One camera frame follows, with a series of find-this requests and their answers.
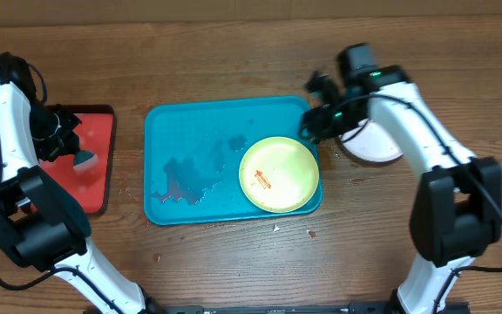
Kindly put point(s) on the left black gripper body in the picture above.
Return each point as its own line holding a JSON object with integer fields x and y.
{"x": 52, "y": 129}

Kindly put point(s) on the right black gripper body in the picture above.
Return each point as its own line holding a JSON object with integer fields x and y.
{"x": 332, "y": 124}

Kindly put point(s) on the white plate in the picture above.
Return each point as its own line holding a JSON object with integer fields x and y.
{"x": 370, "y": 143}

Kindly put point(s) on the dark green sponge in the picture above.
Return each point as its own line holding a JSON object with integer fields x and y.
{"x": 84, "y": 159}

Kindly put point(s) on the yellow-green plate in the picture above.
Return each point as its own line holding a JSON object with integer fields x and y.
{"x": 279, "y": 175}

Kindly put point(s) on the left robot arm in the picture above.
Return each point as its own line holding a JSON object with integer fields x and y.
{"x": 44, "y": 231}

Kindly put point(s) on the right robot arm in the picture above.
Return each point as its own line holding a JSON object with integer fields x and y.
{"x": 457, "y": 210}

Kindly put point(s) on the dark red water tray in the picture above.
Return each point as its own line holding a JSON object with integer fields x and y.
{"x": 90, "y": 187}

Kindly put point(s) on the teal plastic serving tray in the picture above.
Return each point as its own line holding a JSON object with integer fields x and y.
{"x": 193, "y": 152}

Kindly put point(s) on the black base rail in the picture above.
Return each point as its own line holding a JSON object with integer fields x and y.
{"x": 277, "y": 309}

